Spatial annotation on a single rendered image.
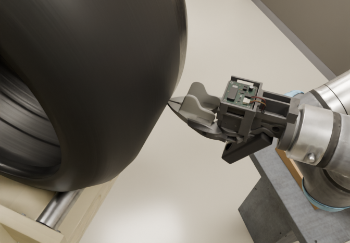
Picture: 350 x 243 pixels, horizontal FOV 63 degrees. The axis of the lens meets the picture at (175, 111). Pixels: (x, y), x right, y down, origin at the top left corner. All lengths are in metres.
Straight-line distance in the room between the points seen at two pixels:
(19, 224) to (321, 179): 0.54
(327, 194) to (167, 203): 1.18
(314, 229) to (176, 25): 0.88
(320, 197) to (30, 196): 0.64
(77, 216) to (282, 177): 0.76
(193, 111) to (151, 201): 1.20
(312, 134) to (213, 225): 1.25
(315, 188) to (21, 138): 0.64
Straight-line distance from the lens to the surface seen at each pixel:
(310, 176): 0.60
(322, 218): 1.17
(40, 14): 0.30
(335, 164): 0.48
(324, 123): 0.47
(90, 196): 0.71
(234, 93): 0.45
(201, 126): 0.48
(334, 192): 0.57
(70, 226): 0.69
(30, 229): 0.61
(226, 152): 0.55
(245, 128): 0.46
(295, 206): 1.13
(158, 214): 1.62
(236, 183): 1.80
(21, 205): 0.80
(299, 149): 0.46
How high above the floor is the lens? 1.50
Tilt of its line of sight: 48 degrees down
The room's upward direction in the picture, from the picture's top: 12 degrees clockwise
